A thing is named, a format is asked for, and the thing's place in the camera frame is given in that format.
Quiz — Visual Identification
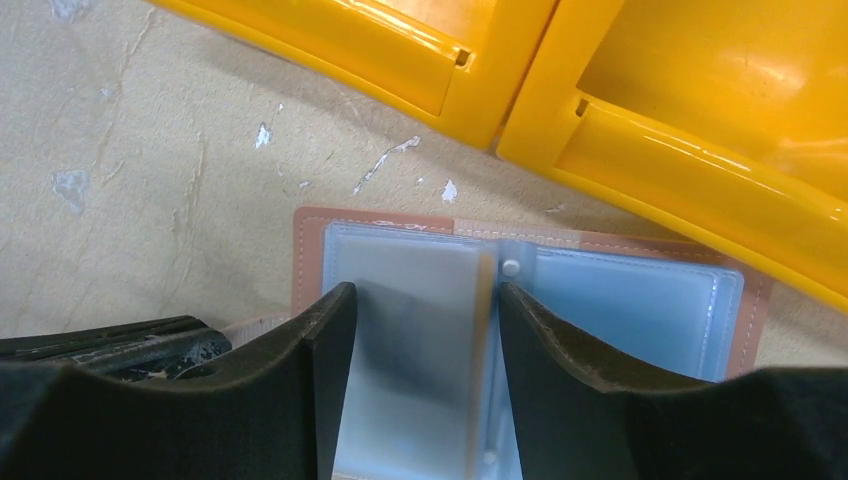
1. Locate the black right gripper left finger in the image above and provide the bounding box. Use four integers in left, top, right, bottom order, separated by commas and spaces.
1, 282, 357, 479

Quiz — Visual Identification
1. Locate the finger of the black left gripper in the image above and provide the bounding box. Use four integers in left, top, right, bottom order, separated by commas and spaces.
1, 315, 232, 381

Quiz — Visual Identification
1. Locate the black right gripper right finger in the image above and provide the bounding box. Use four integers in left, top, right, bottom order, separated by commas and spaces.
498, 283, 847, 479

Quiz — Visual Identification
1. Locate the pink leather card holder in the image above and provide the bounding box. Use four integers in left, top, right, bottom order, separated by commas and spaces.
225, 205, 775, 480

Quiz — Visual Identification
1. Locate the yellow middle bin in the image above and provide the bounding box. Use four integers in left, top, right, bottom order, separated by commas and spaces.
497, 1, 847, 310

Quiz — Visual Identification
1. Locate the yellow bin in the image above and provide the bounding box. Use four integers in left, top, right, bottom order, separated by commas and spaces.
497, 1, 847, 310
158, 0, 555, 149

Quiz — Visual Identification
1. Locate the yellow left bin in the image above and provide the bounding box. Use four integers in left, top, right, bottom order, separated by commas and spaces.
158, 0, 555, 149

